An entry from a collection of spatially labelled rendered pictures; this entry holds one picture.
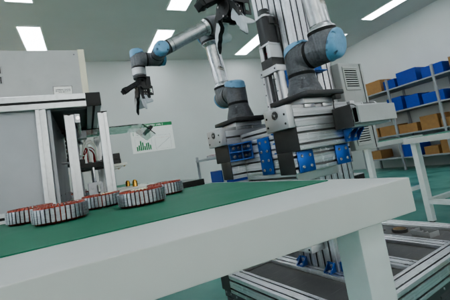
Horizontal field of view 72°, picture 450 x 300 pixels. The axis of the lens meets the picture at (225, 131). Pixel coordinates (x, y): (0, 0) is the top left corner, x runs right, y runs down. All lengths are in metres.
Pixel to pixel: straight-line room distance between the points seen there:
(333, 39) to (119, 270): 1.13
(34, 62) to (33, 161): 0.38
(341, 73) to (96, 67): 5.85
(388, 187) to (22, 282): 0.44
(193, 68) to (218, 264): 7.15
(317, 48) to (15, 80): 1.10
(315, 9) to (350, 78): 0.58
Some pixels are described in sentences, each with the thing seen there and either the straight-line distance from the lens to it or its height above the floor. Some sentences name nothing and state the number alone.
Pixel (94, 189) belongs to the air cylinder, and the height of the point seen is 0.80.
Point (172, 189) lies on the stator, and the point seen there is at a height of 0.76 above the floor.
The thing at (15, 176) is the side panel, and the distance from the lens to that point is 1.11.
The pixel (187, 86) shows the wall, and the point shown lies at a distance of 7.25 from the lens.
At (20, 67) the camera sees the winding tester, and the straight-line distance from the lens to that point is 1.30.
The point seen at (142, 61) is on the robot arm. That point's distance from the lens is 1.78.
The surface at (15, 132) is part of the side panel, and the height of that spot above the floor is 1.01.
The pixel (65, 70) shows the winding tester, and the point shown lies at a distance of 1.29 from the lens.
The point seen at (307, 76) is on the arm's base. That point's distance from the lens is 1.36.
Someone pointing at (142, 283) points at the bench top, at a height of 0.72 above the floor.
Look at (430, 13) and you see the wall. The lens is 8.06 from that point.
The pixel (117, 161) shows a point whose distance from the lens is 1.27.
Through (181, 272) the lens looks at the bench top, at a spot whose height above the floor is 0.72.
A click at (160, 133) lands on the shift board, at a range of 6.85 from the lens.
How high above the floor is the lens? 0.82
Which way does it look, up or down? 6 degrees up
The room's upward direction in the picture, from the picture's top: 10 degrees counter-clockwise
